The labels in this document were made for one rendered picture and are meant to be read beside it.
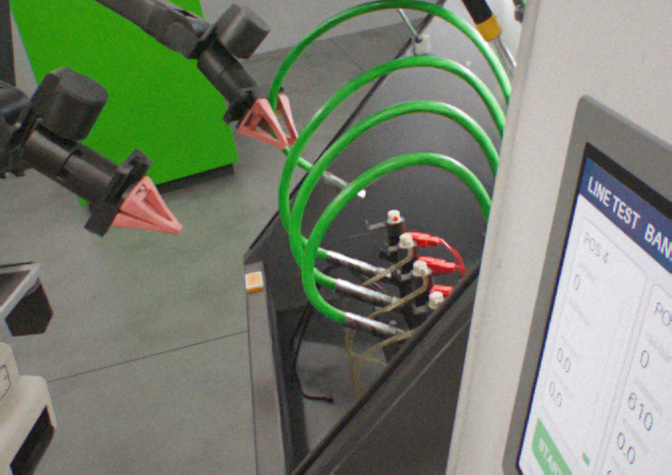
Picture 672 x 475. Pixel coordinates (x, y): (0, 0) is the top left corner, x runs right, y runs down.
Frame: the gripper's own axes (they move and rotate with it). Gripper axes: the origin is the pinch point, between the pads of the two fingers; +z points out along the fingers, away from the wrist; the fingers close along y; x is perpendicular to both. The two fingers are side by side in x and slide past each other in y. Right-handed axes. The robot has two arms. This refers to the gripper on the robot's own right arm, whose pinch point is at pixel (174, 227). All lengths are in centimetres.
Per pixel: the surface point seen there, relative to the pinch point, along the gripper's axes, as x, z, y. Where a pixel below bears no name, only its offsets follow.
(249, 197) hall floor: 291, 26, -145
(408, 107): 2.6, 14.8, 28.8
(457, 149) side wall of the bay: 53, 36, 14
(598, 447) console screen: -41, 31, 29
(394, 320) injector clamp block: 14.7, 35.2, -3.0
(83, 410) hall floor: 118, 8, -163
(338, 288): -0.4, 21.2, 5.4
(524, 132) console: -19.0, 20.1, 38.6
